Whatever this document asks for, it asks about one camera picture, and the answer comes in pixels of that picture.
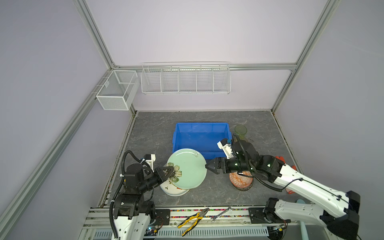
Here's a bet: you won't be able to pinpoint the green flower plate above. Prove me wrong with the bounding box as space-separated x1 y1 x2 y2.
166 149 207 190

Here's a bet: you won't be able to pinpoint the white wire wall rack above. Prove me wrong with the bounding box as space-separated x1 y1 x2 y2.
141 62 232 95

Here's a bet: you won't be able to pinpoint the green glass cup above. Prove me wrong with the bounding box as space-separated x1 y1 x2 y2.
235 125 248 142

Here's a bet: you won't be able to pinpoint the red work glove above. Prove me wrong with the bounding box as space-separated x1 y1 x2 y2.
274 155 298 194

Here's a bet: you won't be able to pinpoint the yellow black pliers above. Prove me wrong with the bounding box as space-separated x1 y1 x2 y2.
177 207 210 237

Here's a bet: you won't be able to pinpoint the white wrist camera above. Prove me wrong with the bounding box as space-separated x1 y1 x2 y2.
217 139 234 159
144 154 156 170

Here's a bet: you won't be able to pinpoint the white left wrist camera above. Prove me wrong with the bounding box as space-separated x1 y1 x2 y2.
144 154 156 170

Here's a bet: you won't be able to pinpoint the white mesh box basket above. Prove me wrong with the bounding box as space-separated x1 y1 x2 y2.
96 70 140 111

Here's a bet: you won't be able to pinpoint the white watermelon plate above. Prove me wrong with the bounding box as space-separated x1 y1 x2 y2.
160 181 190 197

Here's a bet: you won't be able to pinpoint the silver wrench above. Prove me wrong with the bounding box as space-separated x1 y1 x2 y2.
211 206 233 222

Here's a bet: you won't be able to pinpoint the blue plastic bin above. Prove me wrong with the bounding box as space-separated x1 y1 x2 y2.
172 123 232 160

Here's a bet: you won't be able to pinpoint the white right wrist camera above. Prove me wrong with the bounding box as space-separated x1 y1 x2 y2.
217 139 234 159

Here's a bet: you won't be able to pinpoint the orange patterned bowl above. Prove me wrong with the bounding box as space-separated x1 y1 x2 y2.
229 171 254 191

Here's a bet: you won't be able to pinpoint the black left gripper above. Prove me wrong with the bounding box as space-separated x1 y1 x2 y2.
138 166 174 193

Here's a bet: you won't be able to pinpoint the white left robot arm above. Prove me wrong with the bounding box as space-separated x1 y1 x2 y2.
109 150 175 240

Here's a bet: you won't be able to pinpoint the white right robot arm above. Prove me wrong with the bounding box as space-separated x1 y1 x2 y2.
206 134 361 240

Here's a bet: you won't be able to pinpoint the teal spatula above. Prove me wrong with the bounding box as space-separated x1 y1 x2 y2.
296 199 309 240

